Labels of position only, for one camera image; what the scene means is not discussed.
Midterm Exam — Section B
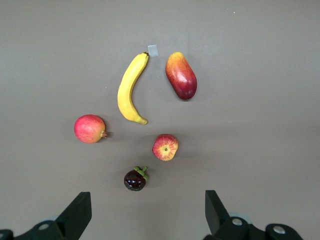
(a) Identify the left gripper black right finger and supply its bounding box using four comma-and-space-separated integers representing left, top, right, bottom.
203, 190, 304, 240

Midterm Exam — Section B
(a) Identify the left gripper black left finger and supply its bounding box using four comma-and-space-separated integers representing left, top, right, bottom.
0, 191, 92, 240

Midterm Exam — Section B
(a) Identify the red yellow apple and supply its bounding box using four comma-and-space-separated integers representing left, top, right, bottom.
151, 133, 180, 162

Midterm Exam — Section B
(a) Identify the red apple right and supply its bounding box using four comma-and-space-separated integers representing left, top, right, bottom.
73, 114, 109, 145

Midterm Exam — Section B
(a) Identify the yellow banana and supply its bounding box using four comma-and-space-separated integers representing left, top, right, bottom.
117, 51, 150, 126

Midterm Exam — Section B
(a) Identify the dark purple mangosteen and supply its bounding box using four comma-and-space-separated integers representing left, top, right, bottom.
123, 165, 150, 192

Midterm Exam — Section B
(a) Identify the red yellow mango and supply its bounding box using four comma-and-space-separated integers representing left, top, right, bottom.
164, 51, 198, 101

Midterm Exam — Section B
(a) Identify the grey tape square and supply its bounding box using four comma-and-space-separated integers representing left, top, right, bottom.
147, 44, 159, 57

